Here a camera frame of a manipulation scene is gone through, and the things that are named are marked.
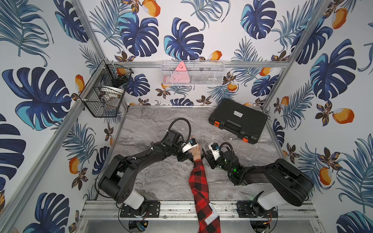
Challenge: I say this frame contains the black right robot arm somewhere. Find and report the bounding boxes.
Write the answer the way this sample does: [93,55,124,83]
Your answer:
[202,149,314,210]

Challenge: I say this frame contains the red plaid sleeved forearm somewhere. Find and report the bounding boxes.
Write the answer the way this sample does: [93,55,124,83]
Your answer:
[188,159,221,233]

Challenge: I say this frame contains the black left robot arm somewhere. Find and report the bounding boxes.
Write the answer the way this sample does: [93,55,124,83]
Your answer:
[98,138,197,210]

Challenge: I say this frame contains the mannequin hand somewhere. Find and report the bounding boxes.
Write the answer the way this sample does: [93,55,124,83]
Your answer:
[189,143,202,162]

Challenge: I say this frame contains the black plastic tool case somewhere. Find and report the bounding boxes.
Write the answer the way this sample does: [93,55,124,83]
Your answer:
[208,98,268,144]

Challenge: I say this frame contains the pink triangle item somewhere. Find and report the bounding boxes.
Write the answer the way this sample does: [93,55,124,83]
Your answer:
[171,61,190,84]

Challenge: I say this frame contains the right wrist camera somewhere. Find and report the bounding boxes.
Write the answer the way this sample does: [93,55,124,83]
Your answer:
[209,143,221,161]

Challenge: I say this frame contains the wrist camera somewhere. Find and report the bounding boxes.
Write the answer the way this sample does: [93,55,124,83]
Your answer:
[162,130,184,147]
[209,143,221,161]

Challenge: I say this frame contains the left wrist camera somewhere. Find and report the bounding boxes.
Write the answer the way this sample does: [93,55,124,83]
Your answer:
[162,130,184,147]

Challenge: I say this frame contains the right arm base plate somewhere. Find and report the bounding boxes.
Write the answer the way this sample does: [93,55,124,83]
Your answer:
[237,201,278,218]

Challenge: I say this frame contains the aluminium front rail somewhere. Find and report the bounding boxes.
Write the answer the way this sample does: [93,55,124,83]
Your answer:
[81,201,319,221]

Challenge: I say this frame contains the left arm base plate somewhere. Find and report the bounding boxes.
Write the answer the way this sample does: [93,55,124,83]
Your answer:
[119,200,161,218]

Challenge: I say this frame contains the clear wall shelf basket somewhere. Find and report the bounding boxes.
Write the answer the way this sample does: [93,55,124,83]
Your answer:
[160,60,225,86]

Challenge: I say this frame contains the black wire basket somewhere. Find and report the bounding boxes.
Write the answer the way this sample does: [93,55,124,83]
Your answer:
[79,60,134,118]

